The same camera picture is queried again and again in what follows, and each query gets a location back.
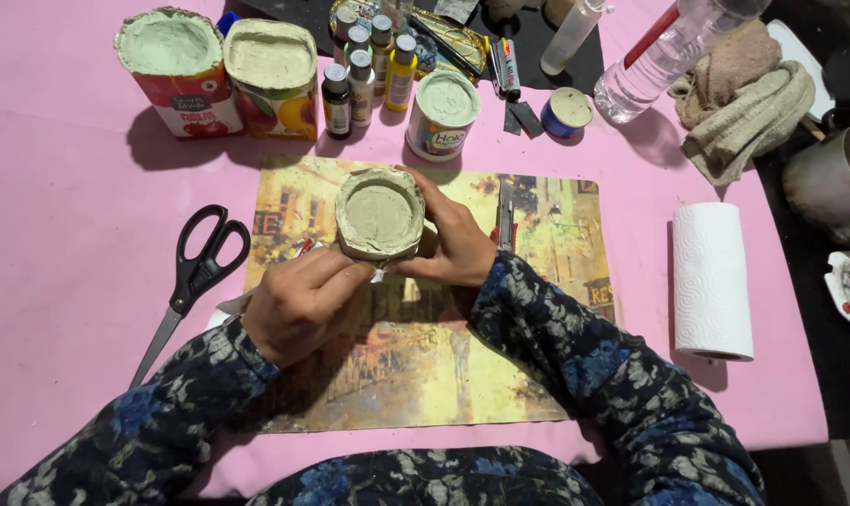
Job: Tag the person's right hand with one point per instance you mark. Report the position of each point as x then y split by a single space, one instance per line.
460 246

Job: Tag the person's left hand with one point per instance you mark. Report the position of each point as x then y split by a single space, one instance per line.
295 309

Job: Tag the person's left fingers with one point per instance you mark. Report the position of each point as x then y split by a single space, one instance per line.
340 270

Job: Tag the grey plaster pot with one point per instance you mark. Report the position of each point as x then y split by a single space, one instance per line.
379 214

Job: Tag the white red tube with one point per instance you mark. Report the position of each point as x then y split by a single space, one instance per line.
307 247

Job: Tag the white paper piece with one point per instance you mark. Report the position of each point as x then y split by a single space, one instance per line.
231 309

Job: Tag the painted street print placemat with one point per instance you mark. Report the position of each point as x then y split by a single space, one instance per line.
425 365

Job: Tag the red grey utility knife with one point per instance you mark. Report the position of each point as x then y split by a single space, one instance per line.
505 218

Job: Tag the white tin with plaster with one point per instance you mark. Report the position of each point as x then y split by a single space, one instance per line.
442 116

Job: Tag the group of small paint bottles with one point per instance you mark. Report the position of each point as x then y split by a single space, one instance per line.
361 84

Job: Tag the peach juice carton with plaster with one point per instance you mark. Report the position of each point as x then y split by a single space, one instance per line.
274 77

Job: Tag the dark floral garment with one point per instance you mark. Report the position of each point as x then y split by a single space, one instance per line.
425 481

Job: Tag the dark grey sandpaper pieces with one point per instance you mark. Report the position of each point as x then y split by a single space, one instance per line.
524 118

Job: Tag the red juice carton with plaster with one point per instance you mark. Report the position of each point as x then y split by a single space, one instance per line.
179 77

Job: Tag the golden tray with craft items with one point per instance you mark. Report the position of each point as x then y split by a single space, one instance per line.
453 39

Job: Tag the blue cap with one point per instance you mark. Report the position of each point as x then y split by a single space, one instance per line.
226 22

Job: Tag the small blue cup with plaster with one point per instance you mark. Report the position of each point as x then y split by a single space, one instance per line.
566 112

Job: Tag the pink tablecloth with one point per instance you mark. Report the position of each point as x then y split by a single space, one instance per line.
59 246

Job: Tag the black mat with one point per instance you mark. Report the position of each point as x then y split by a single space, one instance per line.
572 81

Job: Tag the small clear bottle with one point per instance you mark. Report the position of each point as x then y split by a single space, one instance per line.
572 35

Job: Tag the white paper towel roll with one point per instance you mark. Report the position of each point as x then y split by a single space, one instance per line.
711 281

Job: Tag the clear plastic water bottle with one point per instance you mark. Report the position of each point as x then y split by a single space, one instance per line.
663 60

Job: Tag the beige rag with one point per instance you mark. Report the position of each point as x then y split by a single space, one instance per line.
744 112

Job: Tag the metal pot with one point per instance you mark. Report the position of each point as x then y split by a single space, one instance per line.
822 190

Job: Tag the white board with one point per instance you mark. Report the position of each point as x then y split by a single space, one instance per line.
804 63

